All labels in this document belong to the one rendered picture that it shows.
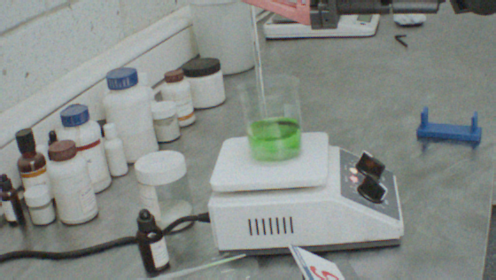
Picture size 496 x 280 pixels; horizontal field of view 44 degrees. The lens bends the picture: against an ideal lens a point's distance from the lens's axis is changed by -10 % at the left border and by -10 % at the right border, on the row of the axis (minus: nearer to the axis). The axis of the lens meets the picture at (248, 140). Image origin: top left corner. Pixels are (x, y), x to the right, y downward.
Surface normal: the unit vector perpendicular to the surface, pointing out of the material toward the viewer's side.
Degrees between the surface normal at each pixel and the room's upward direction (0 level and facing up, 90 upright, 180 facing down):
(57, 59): 90
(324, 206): 90
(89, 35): 90
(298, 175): 0
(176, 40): 90
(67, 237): 0
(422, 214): 0
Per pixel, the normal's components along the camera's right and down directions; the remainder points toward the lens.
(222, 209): -0.11, 0.40
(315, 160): -0.12, -0.92
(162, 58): 0.92, 0.04
